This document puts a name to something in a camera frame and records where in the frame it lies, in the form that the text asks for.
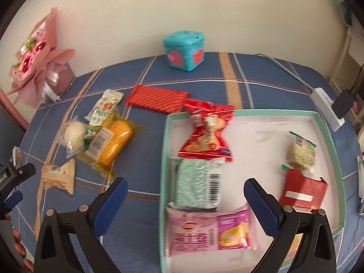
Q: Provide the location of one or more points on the green white patterned packet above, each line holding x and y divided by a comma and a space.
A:
190, 184

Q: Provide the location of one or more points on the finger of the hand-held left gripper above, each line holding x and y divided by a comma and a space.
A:
24, 171
13, 200

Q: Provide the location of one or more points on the beige striped cake packet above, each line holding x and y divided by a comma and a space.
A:
59, 177

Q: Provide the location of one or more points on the white tray with green rim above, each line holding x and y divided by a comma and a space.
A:
256, 153

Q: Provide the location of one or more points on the white shelf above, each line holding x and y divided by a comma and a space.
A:
351, 54

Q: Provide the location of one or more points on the black charger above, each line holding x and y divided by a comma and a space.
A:
344, 102

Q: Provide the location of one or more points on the red printed candy packet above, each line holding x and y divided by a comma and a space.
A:
206, 136

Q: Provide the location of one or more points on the person's left hand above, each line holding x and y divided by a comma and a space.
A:
21, 248

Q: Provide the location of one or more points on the dark red foil packet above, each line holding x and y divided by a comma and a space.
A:
301, 190

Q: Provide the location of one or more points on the white phone stand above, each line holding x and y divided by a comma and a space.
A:
361, 182

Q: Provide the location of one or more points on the white power strip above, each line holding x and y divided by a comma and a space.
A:
327, 108

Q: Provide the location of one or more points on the white beige snack packet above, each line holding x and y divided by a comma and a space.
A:
103, 106

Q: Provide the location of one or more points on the pink flower bouquet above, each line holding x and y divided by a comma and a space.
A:
34, 59

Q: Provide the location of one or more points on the teal round ornament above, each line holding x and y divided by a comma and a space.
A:
346, 12

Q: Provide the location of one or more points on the clear packet with orange cake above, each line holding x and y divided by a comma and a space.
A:
113, 145

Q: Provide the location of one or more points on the clear packet with white bun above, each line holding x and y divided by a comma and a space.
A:
74, 133

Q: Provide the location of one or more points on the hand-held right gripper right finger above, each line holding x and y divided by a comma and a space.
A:
260, 204

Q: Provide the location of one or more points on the blue plaid tablecloth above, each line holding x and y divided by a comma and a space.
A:
199, 82

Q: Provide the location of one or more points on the red patterned wafer packet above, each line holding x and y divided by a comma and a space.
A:
159, 99

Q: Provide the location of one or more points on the clear rice cracker packet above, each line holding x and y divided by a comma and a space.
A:
301, 153

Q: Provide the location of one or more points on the pink swiss roll packet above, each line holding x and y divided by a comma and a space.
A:
193, 230

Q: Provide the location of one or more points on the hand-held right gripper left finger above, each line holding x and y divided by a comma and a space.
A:
112, 202

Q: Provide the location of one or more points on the dark grey panel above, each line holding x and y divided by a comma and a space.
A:
10, 130

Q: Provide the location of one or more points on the glass jar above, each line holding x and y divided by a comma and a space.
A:
62, 76

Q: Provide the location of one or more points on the teal tin box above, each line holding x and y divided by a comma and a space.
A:
184, 51

